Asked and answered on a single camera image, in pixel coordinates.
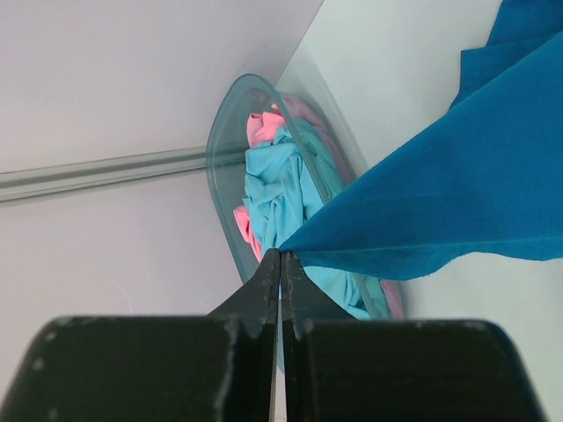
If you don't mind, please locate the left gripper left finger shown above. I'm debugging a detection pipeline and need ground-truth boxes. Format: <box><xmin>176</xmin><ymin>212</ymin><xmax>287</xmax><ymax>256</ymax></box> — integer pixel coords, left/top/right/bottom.
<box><xmin>1</xmin><ymin>250</ymin><xmax>281</xmax><ymax>421</ymax></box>

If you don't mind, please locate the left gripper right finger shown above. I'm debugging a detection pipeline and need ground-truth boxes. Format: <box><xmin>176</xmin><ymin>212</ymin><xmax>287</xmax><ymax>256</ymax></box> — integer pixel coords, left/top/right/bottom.
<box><xmin>280</xmin><ymin>253</ymin><xmax>546</xmax><ymax>421</ymax></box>

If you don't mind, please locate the dark blue t shirt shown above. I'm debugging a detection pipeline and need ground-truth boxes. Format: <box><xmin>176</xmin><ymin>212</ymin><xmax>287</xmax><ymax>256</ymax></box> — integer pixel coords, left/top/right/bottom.
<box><xmin>281</xmin><ymin>1</ymin><xmax>562</xmax><ymax>280</ymax></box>

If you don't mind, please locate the light blue t shirt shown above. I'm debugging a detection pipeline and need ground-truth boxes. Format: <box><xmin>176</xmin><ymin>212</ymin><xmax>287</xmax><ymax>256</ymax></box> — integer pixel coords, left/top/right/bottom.
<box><xmin>243</xmin><ymin>112</ymin><xmax>391</xmax><ymax>320</ymax></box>

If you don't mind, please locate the teal plastic basket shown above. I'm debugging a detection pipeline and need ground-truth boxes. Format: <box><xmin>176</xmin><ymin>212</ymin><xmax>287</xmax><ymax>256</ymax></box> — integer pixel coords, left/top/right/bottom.
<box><xmin>205</xmin><ymin>73</ymin><xmax>406</xmax><ymax>321</ymax></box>

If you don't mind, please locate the pink t shirt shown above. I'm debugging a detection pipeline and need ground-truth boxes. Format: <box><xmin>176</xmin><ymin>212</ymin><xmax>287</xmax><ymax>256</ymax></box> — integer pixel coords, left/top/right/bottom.
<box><xmin>233</xmin><ymin>96</ymin><xmax>403</xmax><ymax>319</ymax></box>

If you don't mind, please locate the left aluminium corner post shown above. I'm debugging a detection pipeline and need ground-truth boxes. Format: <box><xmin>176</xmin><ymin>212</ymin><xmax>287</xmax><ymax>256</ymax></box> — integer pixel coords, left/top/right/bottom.
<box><xmin>1</xmin><ymin>147</ymin><xmax>245</xmax><ymax>204</ymax></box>

